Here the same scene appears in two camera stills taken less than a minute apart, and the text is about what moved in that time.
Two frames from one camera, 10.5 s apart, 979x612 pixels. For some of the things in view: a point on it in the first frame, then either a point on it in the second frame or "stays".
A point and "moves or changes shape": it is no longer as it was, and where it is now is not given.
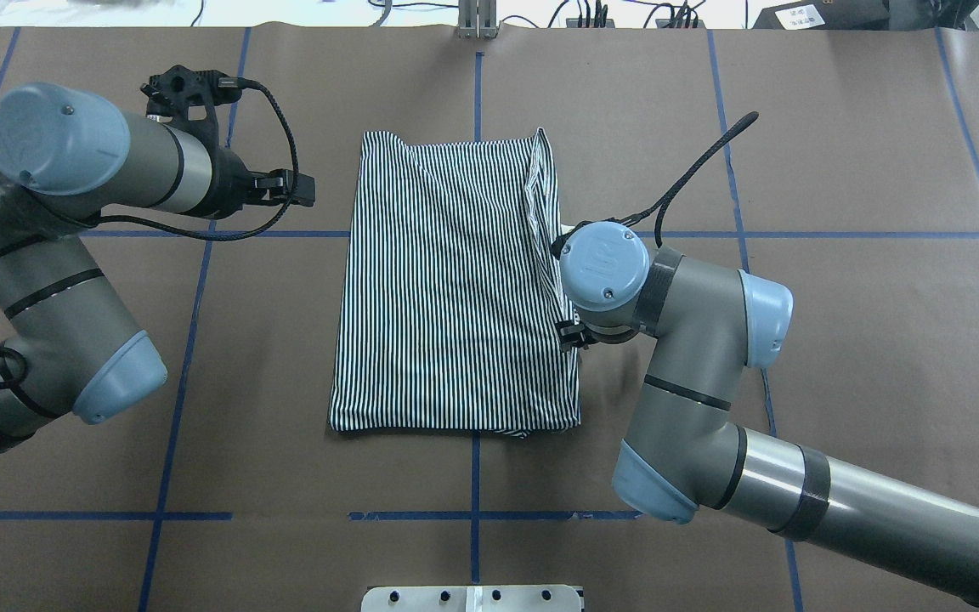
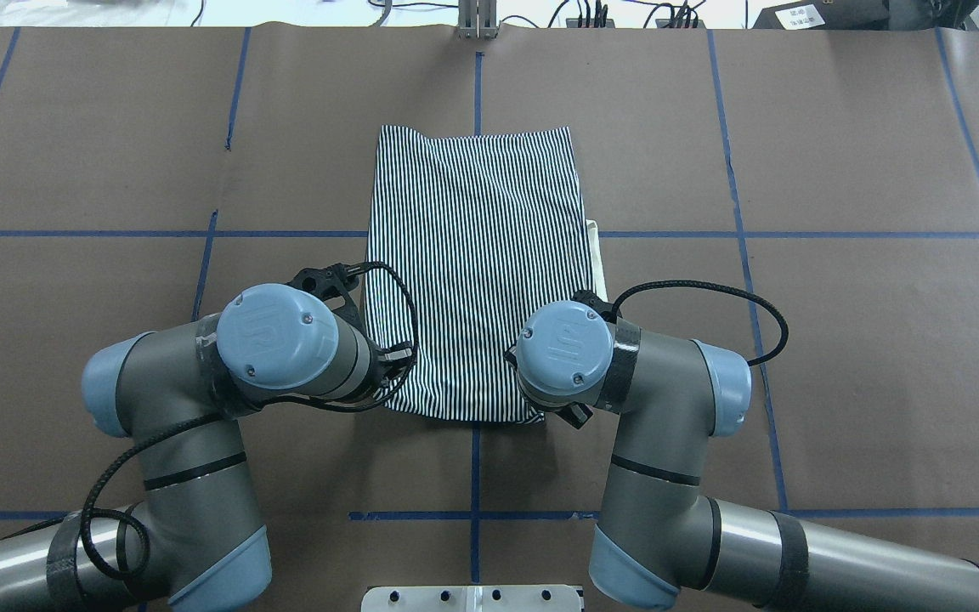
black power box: [826, 14] stays
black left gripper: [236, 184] → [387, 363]
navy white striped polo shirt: [451, 300] moves or changes shape
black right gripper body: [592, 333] → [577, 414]
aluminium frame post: [477, 19] stays
